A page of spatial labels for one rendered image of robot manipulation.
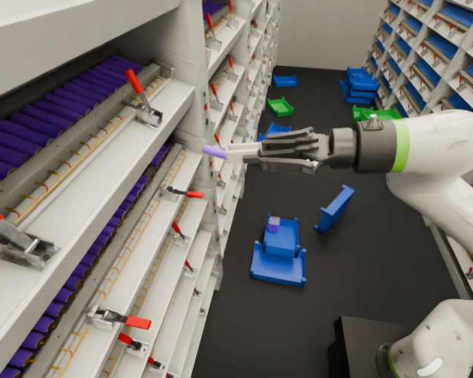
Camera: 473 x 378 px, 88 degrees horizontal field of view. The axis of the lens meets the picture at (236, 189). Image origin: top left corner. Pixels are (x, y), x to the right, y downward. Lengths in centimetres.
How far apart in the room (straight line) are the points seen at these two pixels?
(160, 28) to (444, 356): 102
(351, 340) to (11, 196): 103
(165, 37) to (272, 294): 127
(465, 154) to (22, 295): 57
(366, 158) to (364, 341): 79
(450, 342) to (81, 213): 91
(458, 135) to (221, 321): 122
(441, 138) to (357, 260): 130
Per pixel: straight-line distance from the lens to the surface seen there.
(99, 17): 35
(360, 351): 111
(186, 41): 59
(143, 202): 54
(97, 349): 47
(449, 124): 50
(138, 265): 50
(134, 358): 65
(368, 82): 357
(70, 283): 48
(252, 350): 139
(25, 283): 32
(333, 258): 166
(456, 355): 95
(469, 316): 100
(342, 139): 47
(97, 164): 40
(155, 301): 67
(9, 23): 27
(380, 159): 47
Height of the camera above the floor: 135
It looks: 45 degrees down
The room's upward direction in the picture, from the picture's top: straight up
